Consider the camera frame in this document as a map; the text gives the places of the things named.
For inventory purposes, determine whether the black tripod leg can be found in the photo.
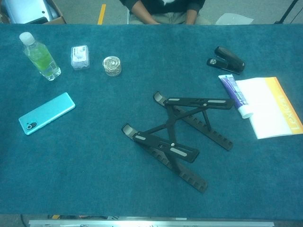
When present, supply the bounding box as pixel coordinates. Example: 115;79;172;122
274;0;300;24

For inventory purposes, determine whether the seated person in black top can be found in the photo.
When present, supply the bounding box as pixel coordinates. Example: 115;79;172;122
119;0;213;25

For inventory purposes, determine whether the person's left forearm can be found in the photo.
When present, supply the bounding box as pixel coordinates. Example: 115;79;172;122
185;9;198;25

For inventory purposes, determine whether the turquoise smartphone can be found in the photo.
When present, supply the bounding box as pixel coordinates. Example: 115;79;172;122
18;92;76;136

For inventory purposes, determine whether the white grey device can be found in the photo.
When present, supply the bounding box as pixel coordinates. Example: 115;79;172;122
4;0;56;23

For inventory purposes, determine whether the teal table cloth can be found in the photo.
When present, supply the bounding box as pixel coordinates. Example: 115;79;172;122
0;23;303;216

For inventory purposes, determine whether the clear bottle green label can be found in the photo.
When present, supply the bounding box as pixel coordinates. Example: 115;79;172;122
18;32;62;81

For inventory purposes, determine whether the clear box purple print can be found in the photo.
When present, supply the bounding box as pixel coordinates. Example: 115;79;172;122
71;44;91;71

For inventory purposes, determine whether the brown cardboard box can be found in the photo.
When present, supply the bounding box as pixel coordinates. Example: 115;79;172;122
0;0;67;25

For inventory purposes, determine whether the round clear paperclip container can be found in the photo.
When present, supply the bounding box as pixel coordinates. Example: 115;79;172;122
102;56;123;77

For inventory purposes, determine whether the white paper sheet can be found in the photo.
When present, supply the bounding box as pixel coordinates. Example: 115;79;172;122
214;13;254;26

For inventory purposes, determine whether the purple white tube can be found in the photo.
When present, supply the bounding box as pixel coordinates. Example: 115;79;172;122
218;74;254;119

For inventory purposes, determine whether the black stapler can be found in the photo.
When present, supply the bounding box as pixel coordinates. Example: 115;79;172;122
206;46;246;75

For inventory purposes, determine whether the yellow floor tape strip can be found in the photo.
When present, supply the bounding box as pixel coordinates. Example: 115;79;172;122
97;4;107;25

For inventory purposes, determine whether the white yellow booklet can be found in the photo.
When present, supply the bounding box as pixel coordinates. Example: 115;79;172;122
235;76;303;140

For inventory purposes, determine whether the person's right forearm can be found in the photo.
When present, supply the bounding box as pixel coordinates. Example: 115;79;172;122
131;1;160;25

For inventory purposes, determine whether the black folding stand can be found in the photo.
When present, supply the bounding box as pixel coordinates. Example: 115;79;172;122
121;91;235;194

